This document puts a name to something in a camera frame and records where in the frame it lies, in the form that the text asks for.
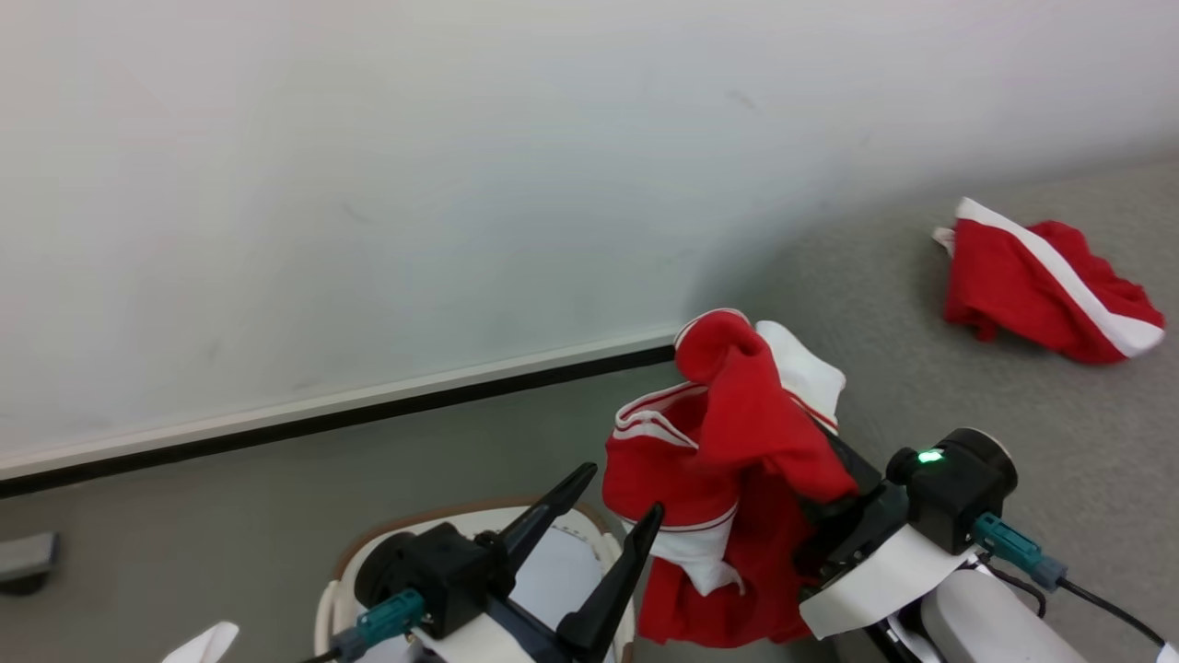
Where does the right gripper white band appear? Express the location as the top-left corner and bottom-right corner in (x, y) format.
(794, 429), (979, 642)

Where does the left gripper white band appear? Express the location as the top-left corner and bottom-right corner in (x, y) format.
(413, 463), (665, 663)

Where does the red and white garment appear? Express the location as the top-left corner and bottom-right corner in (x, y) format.
(932, 196), (1168, 366)
(601, 308), (860, 649)

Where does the grey fabric sofa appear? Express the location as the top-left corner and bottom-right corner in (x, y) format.
(677, 152), (1179, 663)

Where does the beige woven laundry basket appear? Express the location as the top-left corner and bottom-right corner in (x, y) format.
(313, 502), (638, 663)

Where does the white and black baseboard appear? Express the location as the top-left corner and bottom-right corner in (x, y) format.
(0, 322), (684, 500)

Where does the grey metal furniture foot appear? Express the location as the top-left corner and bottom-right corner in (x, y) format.
(0, 532), (62, 583)

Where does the teal right camera connector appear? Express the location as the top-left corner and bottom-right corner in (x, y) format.
(973, 512), (1070, 593)

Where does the teal camera connector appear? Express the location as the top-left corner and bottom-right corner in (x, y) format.
(332, 589), (427, 663)
(973, 512), (1070, 593)

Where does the teal left camera connector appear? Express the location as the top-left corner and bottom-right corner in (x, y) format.
(332, 589), (427, 663)

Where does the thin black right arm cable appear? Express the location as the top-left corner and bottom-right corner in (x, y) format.
(975, 556), (1050, 620)

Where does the black right camera cable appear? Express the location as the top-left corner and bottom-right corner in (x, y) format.
(1056, 576), (1171, 651)

